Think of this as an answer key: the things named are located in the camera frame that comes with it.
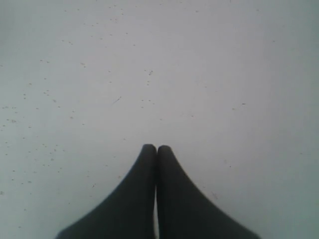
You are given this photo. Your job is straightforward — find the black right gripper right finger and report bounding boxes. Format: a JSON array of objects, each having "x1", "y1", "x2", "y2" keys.
[{"x1": 157, "y1": 145, "x2": 258, "y2": 239}]

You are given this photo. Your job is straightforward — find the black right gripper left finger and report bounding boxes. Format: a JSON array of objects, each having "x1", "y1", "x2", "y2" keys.
[{"x1": 57, "y1": 144, "x2": 157, "y2": 239}]

